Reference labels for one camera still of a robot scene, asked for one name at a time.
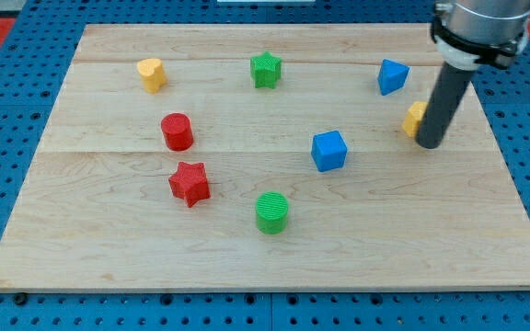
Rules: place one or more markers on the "red star block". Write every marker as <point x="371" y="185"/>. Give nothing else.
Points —
<point x="190" y="183"/>

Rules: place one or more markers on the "green star block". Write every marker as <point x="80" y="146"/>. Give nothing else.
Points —
<point x="265" y="70"/>

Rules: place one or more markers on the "blue triangle block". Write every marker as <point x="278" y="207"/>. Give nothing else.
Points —
<point x="392" y="76"/>

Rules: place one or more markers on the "green cylinder block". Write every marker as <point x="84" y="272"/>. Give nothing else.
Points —
<point x="271" y="212"/>

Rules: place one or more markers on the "blue cube block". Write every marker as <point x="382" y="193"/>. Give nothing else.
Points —
<point x="328" y="150"/>

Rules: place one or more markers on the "red cylinder block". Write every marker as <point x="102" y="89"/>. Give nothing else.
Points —
<point x="177" y="132"/>

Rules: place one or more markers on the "light wooden board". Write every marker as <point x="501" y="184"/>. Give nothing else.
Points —
<point x="276" y="158"/>

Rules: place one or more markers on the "yellow heart block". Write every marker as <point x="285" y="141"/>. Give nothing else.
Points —
<point x="152" y="74"/>

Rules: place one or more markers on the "yellow block behind rod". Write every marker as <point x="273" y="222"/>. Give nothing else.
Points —
<point x="414" y="116"/>

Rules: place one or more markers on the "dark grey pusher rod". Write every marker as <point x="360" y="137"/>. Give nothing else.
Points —
<point x="448" y="92"/>

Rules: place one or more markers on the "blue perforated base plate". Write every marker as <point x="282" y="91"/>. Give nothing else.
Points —
<point x="33" y="61"/>

